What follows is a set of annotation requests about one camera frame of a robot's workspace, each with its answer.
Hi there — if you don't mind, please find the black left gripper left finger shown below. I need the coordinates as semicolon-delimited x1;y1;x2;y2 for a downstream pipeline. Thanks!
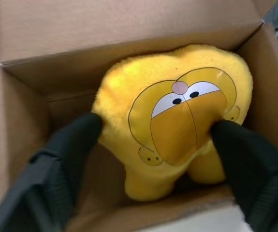
0;112;104;232

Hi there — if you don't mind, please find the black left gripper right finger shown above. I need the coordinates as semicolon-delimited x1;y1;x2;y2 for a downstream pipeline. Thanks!
210;119;278;232

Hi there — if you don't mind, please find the yellow cat plush toy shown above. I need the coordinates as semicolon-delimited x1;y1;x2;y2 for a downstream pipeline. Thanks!
91;43;253;202

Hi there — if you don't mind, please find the brown cardboard box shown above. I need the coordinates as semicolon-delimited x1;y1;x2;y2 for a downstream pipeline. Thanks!
0;0;278;232

